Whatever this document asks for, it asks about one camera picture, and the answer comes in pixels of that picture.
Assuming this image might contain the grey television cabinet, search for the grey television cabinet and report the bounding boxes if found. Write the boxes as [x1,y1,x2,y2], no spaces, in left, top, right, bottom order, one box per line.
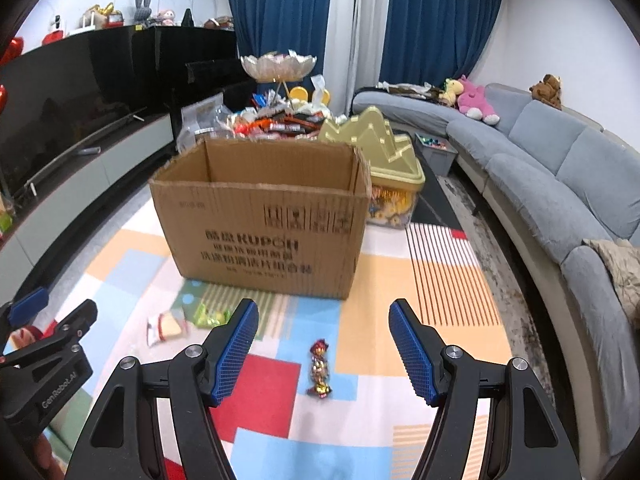
[0,112,176,301]

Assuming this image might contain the grey toy bin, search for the grey toy bin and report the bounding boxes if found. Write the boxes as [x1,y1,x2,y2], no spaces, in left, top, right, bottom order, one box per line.
[414,132,458,177]

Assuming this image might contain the clear plastic bag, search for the clear plastic bag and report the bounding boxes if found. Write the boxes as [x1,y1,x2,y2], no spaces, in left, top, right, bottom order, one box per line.
[177,95,236,153]

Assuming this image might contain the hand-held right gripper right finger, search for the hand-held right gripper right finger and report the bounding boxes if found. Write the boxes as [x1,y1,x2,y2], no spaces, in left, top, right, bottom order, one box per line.
[389,298,583,480]

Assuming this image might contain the pile of clothes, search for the pile of clothes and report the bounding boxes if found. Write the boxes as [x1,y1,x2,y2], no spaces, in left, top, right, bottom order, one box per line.
[377,81,446,101]

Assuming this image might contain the green snack packet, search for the green snack packet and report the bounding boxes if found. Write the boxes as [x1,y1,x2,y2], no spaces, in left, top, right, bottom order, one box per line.
[192,301,231,330]

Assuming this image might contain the candy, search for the candy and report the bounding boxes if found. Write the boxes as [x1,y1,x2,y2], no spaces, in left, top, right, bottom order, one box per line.
[306,339,333,401]

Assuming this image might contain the white sheer curtain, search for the white sheer curtain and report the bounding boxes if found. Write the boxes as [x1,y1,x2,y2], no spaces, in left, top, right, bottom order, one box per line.
[327,0,396,116]

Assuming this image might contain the heap of wrapped snacks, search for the heap of wrapped snacks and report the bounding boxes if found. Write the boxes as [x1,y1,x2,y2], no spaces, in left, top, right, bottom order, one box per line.
[220,102,331,143]

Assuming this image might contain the cardboard box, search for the cardboard box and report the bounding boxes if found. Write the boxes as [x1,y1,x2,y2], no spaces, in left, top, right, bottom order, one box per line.
[149,137,373,301]

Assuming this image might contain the brown plush toy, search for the brown plush toy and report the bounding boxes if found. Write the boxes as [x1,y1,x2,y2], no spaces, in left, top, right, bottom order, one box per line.
[530,74,562,110]

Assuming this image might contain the grey patterned rug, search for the grey patterned rug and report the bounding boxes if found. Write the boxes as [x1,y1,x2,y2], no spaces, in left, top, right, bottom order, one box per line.
[435,175,571,461]

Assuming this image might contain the black television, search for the black television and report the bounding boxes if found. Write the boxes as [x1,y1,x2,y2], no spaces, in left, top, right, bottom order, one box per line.
[0,30,161,201]

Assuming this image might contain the grey sofa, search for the grey sofa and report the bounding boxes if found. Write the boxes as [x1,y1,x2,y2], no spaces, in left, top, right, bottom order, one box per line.
[351,82,640,426]

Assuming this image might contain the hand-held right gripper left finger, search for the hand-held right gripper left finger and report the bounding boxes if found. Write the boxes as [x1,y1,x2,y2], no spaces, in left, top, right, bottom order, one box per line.
[70,298,261,480]

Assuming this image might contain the small white lotus bowl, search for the small white lotus bowl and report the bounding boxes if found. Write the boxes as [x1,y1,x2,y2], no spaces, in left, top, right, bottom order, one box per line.
[241,51,317,82]

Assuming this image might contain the white yellow snack packet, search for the white yellow snack packet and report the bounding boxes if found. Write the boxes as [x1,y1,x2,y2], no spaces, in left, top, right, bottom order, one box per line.
[146,311,190,347]

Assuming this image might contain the pink plush toy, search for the pink plush toy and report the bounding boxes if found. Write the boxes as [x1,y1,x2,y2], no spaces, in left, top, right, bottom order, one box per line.
[456,75,501,126]

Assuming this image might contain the gold ornament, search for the gold ornament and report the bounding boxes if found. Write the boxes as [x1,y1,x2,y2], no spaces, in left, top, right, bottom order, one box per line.
[82,4,123,28]

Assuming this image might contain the yellow plush toy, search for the yellow plush toy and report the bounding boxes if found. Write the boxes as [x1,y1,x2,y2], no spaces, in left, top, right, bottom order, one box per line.
[440,77,463,107]

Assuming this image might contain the blue curtain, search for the blue curtain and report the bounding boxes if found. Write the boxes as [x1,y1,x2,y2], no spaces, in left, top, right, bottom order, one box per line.
[380,0,506,86]
[225,0,341,111]

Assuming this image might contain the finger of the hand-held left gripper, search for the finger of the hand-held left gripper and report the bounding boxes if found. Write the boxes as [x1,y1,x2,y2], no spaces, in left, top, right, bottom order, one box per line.
[0,287,49,328]
[0,299,99,368]

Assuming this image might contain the clear tub with gold lid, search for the clear tub with gold lid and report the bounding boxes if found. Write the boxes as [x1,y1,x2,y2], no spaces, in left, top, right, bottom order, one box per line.
[318,106,426,228]

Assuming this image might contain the colourful play mat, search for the colourful play mat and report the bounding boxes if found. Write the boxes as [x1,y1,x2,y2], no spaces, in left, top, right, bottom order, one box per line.
[0,195,516,480]

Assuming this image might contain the black piano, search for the black piano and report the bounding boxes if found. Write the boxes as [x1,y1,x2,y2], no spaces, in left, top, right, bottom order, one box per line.
[150,25,256,116]

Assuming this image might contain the red snack packet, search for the red snack packet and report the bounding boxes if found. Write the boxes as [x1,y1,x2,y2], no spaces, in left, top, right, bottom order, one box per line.
[5,326,58,351]

